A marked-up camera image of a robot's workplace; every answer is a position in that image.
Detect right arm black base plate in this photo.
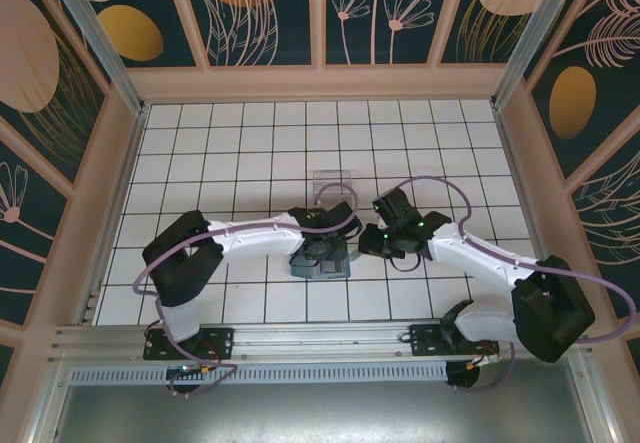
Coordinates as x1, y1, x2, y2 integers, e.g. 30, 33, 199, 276
408, 322, 501, 359

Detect grey metal sheet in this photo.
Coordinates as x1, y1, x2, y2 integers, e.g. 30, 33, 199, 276
29, 382, 616, 443

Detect orange connector with wires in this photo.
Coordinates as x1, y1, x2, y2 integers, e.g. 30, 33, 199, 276
464, 351, 502, 370

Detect thin black cable loop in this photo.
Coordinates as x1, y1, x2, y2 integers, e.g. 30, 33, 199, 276
388, 255, 422, 273

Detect slotted grey cable duct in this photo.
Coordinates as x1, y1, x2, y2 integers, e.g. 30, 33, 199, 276
69, 362, 449, 384

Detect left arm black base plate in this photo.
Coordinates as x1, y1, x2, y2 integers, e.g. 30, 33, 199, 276
143, 326, 236, 362

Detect aluminium frame rail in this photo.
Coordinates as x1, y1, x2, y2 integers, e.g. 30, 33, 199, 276
49, 317, 599, 364

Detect teal leather card holder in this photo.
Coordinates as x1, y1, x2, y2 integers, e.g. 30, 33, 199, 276
288, 242, 362, 282

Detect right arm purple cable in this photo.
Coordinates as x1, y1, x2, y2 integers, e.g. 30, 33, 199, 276
394, 176, 640, 395

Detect wiring board with green light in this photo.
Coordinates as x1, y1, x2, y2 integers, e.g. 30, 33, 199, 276
166, 360, 224, 382

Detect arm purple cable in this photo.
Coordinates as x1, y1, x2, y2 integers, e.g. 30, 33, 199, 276
133, 181, 365, 399
394, 176, 640, 395

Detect aluminium corner post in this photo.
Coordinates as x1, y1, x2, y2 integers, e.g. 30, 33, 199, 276
491, 0, 584, 110
42, 0, 150, 115

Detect clear acrylic card stand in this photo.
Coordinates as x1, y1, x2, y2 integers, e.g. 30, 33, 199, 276
310, 167, 357, 205

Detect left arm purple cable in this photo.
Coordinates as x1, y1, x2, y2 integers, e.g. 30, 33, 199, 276
133, 181, 365, 399

